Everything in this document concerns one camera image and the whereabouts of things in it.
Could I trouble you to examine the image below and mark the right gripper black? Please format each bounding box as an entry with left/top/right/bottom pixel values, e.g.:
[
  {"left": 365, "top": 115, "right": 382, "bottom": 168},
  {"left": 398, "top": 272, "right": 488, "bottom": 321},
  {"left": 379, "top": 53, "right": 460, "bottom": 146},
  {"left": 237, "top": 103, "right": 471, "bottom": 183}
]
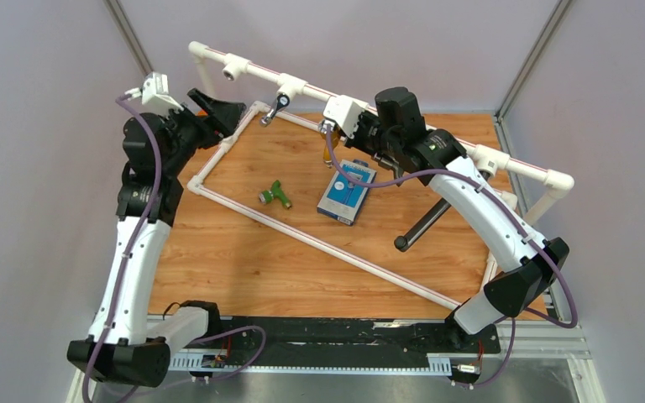
[{"left": 337, "top": 108, "right": 399, "bottom": 159}]

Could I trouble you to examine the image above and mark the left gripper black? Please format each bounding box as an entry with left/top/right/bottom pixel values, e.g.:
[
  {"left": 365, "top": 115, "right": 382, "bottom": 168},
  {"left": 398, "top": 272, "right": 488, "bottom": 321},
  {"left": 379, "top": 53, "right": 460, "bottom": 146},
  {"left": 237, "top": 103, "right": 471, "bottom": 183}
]
[{"left": 161, "top": 89, "right": 248, "bottom": 176}]

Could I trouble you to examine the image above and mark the chrome metal faucet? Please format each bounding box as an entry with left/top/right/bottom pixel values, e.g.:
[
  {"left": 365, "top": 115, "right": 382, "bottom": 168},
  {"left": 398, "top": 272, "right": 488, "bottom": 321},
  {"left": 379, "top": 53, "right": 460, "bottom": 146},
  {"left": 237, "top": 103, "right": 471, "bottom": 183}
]
[{"left": 260, "top": 92, "right": 291, "bottom": 127}]

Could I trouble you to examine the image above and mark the green plastic faucet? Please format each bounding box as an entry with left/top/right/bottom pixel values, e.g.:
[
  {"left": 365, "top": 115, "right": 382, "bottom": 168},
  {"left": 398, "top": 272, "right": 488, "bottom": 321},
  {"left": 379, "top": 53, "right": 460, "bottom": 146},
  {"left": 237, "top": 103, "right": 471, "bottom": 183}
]
[{"left": 259, "top": 180, "right": 292, "bottom": 209}]

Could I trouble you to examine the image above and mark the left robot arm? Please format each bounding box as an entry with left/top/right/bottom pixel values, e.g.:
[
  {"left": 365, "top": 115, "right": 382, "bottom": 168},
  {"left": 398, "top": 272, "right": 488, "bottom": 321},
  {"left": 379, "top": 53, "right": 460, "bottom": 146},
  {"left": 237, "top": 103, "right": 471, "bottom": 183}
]
[{"left": 66, "top": 88, "right": 247, "bottom": 388}]

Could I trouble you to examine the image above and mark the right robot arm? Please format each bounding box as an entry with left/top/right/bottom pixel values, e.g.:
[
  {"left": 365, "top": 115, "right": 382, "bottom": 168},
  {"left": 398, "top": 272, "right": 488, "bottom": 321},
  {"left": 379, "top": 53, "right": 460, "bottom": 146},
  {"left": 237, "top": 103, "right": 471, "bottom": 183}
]
[{"left": 321, "top": 86, "right": 569, "bottom": 352}]

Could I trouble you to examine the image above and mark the dark grey short faucet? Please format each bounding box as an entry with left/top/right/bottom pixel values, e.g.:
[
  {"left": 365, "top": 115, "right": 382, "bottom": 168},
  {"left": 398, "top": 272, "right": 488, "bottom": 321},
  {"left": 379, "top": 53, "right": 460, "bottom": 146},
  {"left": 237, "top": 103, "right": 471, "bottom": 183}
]
[{"left": 372, "top": 153, "right": 404, "bottom": 179}]

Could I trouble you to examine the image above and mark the blue razor box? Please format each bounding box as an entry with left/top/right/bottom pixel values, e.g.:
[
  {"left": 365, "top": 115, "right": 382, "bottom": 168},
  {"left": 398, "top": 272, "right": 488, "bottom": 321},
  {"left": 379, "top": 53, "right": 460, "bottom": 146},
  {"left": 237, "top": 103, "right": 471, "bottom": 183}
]
[{"left": 317, "top": 160, "right": 377, "bottom": 226}]

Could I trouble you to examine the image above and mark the dark grey long faucet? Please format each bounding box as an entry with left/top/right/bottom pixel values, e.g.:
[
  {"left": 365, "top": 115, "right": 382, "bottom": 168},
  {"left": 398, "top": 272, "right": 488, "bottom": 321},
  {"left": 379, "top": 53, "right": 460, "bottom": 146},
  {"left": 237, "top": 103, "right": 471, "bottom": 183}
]
[{"left": 394, "top": 198, "right": 451, "bottom": 252}]

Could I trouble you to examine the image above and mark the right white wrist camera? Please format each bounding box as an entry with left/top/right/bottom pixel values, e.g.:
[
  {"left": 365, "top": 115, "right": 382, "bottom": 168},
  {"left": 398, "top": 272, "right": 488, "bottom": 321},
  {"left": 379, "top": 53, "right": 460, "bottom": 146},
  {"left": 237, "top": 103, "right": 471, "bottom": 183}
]
[{"left": 318, "top": 95, "right": 369, "bottom": 139}]

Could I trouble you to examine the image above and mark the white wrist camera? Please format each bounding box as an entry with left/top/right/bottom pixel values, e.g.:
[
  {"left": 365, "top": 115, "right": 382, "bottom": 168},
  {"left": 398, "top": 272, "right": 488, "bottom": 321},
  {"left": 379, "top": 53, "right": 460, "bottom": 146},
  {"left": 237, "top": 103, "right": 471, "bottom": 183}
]
[
  {"left": 318, "top": 95, "right": 369, "bottom": 139},
  {"left": 124, "top": 71, "right": 185, "bottom": 117}
]

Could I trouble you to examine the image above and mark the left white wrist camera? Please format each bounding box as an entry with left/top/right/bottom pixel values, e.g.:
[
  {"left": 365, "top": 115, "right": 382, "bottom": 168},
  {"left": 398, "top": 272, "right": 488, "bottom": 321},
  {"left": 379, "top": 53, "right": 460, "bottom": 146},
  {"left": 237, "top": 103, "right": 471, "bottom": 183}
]
[{"left": 124, "top": 71, "right": 185, "bottom": 117}]

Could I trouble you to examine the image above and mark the white PVC pipe frame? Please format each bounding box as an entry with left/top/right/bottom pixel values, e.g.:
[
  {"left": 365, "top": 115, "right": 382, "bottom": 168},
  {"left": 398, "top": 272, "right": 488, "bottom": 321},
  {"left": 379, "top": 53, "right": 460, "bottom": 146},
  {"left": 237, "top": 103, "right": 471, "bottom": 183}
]
[{"left": 188, "top": 41, "right": 574, "bottom": 310}]

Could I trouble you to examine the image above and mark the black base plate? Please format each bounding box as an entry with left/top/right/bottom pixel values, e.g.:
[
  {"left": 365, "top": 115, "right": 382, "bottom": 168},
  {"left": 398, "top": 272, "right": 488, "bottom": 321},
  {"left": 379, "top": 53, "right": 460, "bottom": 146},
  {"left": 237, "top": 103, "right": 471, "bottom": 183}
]
[{"left": 203, "top": 316, "right": 501, "bottom": 369}]

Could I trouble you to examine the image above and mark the aluminium frame rail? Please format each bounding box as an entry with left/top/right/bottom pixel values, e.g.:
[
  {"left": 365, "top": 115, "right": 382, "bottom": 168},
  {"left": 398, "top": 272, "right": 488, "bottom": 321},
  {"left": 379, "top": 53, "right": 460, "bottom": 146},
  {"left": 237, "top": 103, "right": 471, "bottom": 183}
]
[{"left": 93, "top": 315, "right": 605, "bottom": 402}]

